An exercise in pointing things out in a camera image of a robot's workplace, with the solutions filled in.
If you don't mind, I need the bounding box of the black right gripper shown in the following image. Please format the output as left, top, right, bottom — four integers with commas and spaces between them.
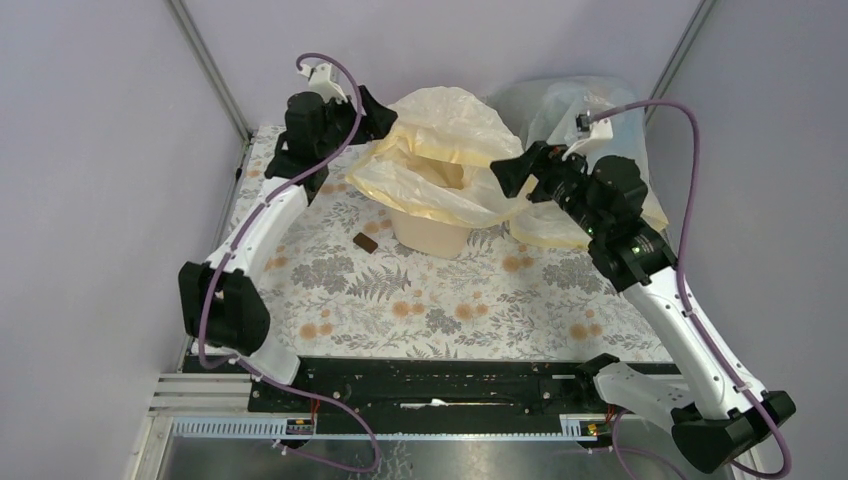
489, 140, 606, 238

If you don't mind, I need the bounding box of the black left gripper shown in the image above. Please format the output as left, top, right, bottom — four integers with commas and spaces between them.
315, 85, 397, 159

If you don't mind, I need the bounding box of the yellow translucent trash bag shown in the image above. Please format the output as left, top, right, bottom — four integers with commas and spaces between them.
344, 86, 551, 230

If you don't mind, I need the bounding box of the beige plastic trash bin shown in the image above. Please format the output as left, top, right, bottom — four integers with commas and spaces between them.
389, 209, 471, 259

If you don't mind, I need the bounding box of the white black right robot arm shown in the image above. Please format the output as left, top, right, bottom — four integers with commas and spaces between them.
490, 142, 796, 473

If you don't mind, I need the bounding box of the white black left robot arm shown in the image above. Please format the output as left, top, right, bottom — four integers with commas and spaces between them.
178, 85, 397, 411

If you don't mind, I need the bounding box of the large bag of trash bags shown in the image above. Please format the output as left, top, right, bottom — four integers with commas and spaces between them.
485, 76, 650, 250

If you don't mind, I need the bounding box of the small brown wooden block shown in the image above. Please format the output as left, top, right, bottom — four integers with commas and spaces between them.
352, 232, 379, 254

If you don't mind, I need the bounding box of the floral patterned table mat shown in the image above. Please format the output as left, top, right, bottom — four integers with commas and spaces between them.
257, 146, 669, 363

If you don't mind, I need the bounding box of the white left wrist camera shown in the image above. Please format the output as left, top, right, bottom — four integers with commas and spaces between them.
299, 63, 349, 104

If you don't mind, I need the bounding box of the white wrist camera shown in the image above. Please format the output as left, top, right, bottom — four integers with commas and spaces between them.
299, 63, 349, 104
563, 113, 613, 158

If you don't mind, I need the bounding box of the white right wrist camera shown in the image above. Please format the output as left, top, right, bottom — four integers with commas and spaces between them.
563, 113, 613, 158

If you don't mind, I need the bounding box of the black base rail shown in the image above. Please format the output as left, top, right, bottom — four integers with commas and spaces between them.
248, 357, 623, 436

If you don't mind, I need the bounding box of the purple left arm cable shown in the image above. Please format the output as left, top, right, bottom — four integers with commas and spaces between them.
197, 52, 367, 372

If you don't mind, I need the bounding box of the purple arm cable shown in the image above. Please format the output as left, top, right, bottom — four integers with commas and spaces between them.
579, 99, 794, 480
197, 52, 367, 372

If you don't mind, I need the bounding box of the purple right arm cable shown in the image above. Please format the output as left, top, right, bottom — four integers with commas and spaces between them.
579, 99, 794, 480

